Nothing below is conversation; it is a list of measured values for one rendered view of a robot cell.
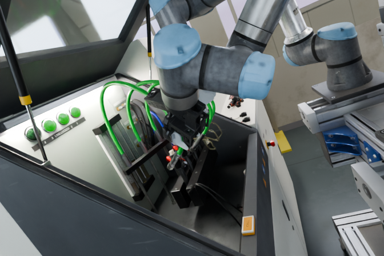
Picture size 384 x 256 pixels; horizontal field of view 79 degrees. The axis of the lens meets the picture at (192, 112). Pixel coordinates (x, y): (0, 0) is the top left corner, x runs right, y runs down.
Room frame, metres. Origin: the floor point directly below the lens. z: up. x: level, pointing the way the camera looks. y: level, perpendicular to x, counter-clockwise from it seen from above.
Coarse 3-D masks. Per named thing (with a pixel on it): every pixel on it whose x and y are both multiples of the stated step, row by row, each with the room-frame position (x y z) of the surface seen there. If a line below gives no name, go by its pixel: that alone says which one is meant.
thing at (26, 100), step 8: (0, 8) 0.48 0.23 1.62; (0, 16) 0.48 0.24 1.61; (0, 24) 0.48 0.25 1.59; (0, 32) 0.48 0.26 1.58; (8, 32) 0.49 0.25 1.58; (0, 40) 0.49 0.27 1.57; (8, 40) 0.49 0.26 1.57; (8, 48) 0.49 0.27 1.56; (8, 56) 0.49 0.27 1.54; (16, 56) 0.50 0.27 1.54; (8, 64) 0.50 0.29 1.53; (16, 64) 0.50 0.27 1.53; (16, 72) 0.50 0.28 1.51; (16, 80) 0.50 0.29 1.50; (24, 80) 0.51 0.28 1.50; (24, 88) 0.51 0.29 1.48; (24, 96) 0.51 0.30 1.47; (24, 104) 0.51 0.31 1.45; (32, 120) 0.53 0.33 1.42; (40, 144) 0.54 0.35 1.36; (48, 160) 0.56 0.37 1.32
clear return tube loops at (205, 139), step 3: (216, 123) 0.99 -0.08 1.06; (219, 129) 0.99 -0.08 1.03; (213, 132) 0.93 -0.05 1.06; (216, 135) 0.93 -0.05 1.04; (195, 138) 0.88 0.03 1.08; (204, 138) 1.00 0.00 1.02; (207, 138) 1.03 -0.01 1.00; (210, 138) 1.00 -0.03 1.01; (204, 141) 0.98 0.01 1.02; (207, 141) 1.02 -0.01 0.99; (210, 141) 0.86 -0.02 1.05; (207, 147) 0.92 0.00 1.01
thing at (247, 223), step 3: (246, 219) 0.51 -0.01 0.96; (249, 219) 0.50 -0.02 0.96; (243, 222) 0.50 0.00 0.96; (246, 222) 0.50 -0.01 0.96; (249, 222) 0.50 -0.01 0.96; (243, 225) 0.50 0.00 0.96; (246, 225) 0.49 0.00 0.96; (249, 225) 0.49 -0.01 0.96; (243, 228) 0.49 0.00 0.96; (246, 228) 0.48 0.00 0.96; (249, 228) 0.48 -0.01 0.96; (243, 234) 0.48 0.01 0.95; (246, 234) 0.47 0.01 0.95; (249, 234) 0.47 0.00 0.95; (252, 234) 0.47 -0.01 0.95
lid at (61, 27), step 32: (0, 0) 0.50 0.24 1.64; (32, 0) 0.59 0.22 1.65; (64, 0) 0.67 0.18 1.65; (96, 0) 0.79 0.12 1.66; (128, 0) 0.95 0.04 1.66; (32, 32) 0.64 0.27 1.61; (64, 32) 0.74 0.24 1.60; (96, 32) 0.89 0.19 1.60; (128, 32) 1.09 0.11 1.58; (0, 64) 0.60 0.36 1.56; (32, 64) 0.67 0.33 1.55; (64, 64) 0.80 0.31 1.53; (96, 64) 1.00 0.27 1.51; (0, 96) 0.64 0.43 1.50; (32, 96) 0.75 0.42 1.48
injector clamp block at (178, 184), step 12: (192, 156) 0.97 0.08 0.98; (204, 156) 0.92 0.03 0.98; (216, 156) 1.01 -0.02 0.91; (204, 168) 0.85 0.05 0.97; (180, 180) 0.82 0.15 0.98; (192, 180) 0.78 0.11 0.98; (204, 180) 0.80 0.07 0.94; (216, 180) 0.90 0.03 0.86; (180, 192) 0.75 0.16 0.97; (204, 192) 0.77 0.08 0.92; (216, 192) 0.85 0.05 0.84; (180, 204) 0.76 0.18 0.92
